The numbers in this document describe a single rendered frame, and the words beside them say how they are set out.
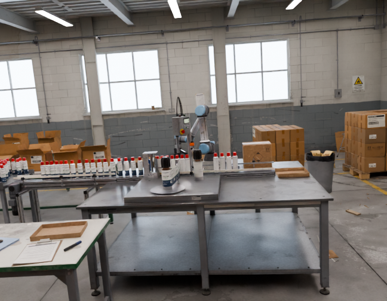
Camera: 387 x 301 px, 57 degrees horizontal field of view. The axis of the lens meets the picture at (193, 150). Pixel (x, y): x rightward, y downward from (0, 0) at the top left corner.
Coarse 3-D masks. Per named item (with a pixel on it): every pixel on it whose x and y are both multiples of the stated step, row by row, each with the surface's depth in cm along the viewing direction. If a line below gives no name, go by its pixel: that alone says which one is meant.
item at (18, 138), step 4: (4, 136) 702; (8, 136) 716; (16, 136) 727; (20, 136) 726; (24, 136) 710; (8, 140) 699; (12, 140) 698; (16, 140) 698; (20, 140) 697; (24, 140) 709; (28, 140) 723; (28, 144) 722; (28, 148) 721
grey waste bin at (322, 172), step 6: (312, 162) 560; (318, 162) 554; (324, 162) 552; (330, 162) 554; (312, 168) 563; (318, 168) 557; (324, 168) 554; (330, 168) 556; (312, 174) 566; (318, 174) 560; (324, 174) 556; (330, 174) 559; (318, 180) 561; (324, 180) 558; (330, 180) 562; (324, 186) 560; (330, 186) 566; (330, 192) 567
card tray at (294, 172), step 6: (276, 168) 379; (282, 168) 378; (288, 168) 377; (294, 168) 377; (300, 168) 376; (282, 174) 353; (288, 174) 353; (294, 174) 352; (300, 174) 351; (306, 174) 351
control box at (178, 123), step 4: (184, 116) 373; (188, 116) 377; (172, 120) 372; (176, 120) 369; (180, 120) 368; (176, 124) 370; (180, 124) 369; (184, 124) 373; (176, 128) 371; (180, 128) 369; (188, 128) 378; (176, 132) 371; (180, 132) 369; (188, 132) 379
